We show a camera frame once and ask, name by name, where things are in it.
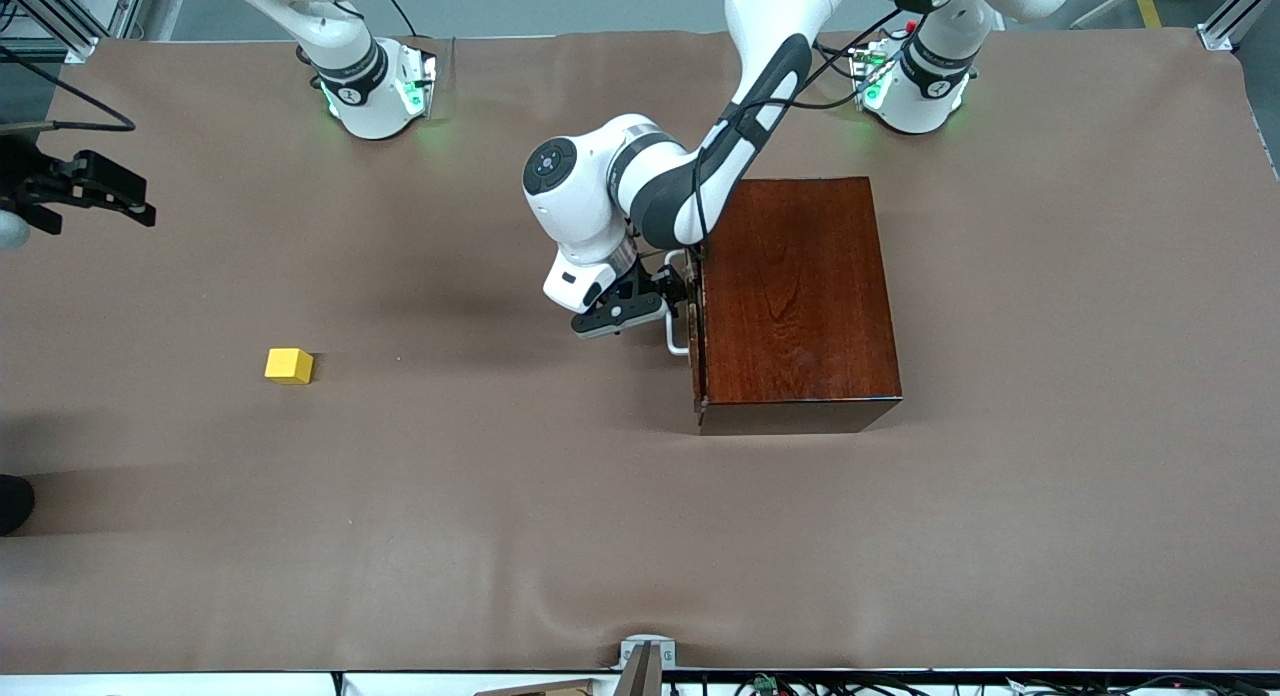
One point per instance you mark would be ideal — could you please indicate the dark brown wooden cabinet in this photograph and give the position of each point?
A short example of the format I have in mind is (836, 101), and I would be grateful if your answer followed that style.
(800, 296)

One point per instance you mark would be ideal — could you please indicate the brown cardboard piece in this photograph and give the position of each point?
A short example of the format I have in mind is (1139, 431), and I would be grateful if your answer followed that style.
(550, 689)

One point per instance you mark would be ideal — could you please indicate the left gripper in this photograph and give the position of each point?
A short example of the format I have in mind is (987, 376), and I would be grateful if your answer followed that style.
(668, 285)

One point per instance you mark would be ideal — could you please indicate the green connector plug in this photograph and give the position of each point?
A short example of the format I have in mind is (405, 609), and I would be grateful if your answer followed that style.
(765, 684)

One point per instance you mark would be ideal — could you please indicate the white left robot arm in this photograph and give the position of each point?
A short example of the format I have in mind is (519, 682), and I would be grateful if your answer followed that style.
(760, 36)

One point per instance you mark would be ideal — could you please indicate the grey metal bracket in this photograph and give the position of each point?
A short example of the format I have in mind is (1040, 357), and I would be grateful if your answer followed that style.
(648, 654)

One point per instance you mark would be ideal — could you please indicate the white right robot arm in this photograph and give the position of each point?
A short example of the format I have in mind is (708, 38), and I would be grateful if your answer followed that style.
(350, 76)

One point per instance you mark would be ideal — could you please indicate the yellow block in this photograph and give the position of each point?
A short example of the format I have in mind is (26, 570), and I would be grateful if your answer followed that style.
(288, 366)

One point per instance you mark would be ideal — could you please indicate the black shoe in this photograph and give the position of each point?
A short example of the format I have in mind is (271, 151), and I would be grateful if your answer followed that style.
(12, 504)

